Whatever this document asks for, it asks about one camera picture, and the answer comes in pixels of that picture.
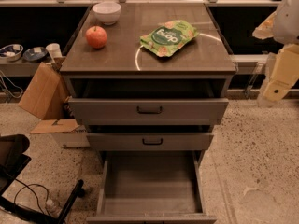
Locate dark blue bowl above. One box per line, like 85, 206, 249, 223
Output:
22, 47, 48, 63

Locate white ceramic bowl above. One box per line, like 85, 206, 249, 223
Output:
93, 2, 121, 25

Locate middle grey drawer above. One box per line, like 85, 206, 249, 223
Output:
87, 126, 213, 151

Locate white paper cup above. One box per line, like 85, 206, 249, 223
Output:
46, 43, 62, 59

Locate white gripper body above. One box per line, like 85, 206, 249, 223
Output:
273, 0, 299, 45

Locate green rice chip bag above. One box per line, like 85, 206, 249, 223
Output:
140, 20, 199, 57

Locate yellow taped gripper finger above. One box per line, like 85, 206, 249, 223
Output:
252, 12, 276, 40
257, 44, 299, 106

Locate white cardboard box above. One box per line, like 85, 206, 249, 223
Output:
30, 119, 90, 148

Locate grey drawer cabinet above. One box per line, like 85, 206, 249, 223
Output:
59, 2, 237, 154

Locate bottom grey drawer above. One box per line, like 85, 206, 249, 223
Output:
86, 150, 218, 224

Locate top grey drawer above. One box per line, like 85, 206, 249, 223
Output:
69, 79, 228, 125

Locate grey drawer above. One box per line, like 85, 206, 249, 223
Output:
69, 79, 228, 125
86, 150, 218, 224
87, 126, 213, 151

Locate clear plastic bottle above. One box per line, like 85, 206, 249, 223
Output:
46, 199, 61, 217

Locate blue patterned bowl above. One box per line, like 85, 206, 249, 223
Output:
0, 44, 23, 62

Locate white cables at left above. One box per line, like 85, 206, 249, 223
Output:
0, 69, 24, 100

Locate brown cardboard box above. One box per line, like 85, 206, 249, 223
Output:
19, 63, 69, 120

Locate black cable on floor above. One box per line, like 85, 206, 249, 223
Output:
12, 178, 50, 215

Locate black chair base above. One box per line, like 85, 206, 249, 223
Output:
0, 133, 85, 224

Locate red apple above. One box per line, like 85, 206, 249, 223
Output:
85, 26, 107, 49

